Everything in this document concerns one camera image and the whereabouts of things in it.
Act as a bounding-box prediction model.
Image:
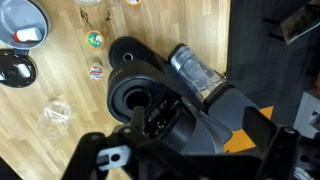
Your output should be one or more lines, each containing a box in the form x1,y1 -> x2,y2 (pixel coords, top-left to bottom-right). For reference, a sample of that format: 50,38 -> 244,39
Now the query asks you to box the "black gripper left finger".
61,105 -> 148,180

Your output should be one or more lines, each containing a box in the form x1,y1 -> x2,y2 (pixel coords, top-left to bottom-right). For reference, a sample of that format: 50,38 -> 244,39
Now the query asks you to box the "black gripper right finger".
242,106 -> 301,180

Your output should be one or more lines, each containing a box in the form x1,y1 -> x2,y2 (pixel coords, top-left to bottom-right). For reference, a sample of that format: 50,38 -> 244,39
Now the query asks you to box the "white pod with green lid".
84,29 -> 106,51

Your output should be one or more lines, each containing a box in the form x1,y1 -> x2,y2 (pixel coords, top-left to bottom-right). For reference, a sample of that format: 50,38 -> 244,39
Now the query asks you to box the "black pod coffee machine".
106,35 -> 264,155

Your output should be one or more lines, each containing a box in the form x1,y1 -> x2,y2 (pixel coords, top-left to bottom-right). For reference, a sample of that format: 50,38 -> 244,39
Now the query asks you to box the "white pod with red lid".
13,27 -> 44,44

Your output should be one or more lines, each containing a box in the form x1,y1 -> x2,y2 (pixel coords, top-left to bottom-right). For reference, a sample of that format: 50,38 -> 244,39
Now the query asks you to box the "gray cooking pot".
0,0 -> 52,56

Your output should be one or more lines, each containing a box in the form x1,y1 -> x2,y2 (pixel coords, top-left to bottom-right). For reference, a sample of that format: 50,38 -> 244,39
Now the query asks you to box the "clear drinking glass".
33,99 -> 73,140

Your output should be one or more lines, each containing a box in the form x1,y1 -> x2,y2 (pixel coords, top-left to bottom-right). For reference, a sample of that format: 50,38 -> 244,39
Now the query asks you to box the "small clear cup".
87,61 -> 105,82

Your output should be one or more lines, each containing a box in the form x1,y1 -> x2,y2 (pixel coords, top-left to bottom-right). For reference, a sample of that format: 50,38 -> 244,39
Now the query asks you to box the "clear water tank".
167,43 -> 236,108

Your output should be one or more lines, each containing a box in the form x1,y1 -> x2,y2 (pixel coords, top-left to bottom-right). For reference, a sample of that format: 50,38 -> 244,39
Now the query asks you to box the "clear glass dish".
73,0 -> 102,6

